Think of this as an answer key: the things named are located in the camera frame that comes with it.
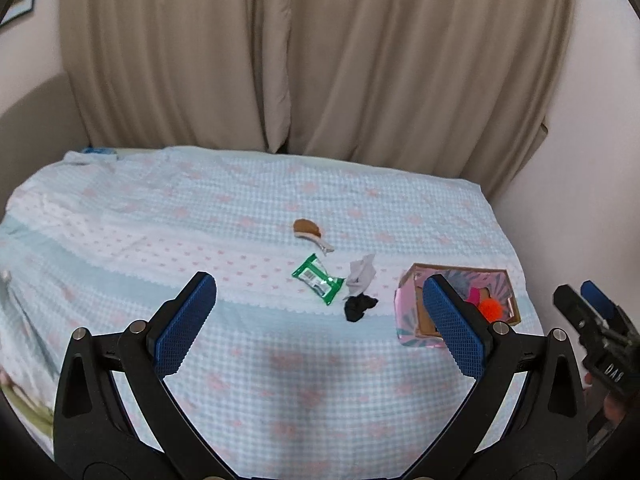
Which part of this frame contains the orange pompom plush toy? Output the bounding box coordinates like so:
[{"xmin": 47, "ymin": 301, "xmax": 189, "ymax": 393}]
[{"xmin": 468, "ymin": 287, "xmax": 502, "ymax": 323}]

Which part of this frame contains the white grey cloth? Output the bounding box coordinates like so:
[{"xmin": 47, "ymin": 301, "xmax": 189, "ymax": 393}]
[{"xmin": 345, "ymin": 254, "xmax": 376, "ymax": 299}]

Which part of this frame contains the black sock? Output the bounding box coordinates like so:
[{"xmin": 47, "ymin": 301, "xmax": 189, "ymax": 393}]
[{"xmin": 344, "ymin": 292, "xmax": 378, "ymax": 323}]

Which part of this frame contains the green wipes packet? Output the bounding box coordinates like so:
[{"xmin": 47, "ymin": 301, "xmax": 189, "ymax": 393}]
[{"xmin": 292, "ymin": 254, "xmax": 345, "ymax": 306}]

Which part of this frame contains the grey fluffy plush sock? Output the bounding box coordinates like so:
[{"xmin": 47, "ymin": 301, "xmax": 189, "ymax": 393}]
[{"xmin": 447, "ymin": 275, "xmax": 471, "ymax": 300}]

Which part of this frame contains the right hand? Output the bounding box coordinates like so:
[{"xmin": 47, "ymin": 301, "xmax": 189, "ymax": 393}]
[{"xmin": 584, "ymin": 372, "xmax": 626, "ymax": 427}]

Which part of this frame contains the pink patterned cardboard box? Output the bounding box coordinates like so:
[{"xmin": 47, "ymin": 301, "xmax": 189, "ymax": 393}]
[{"xmin": 394, "ymin": 263, "xmax": 521, "ymax": 347}]

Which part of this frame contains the beige curtain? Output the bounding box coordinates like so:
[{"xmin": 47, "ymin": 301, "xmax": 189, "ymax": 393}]
[{"xmin": 60, "ymin": 0, "xmax": 575, "ymax": 200}]

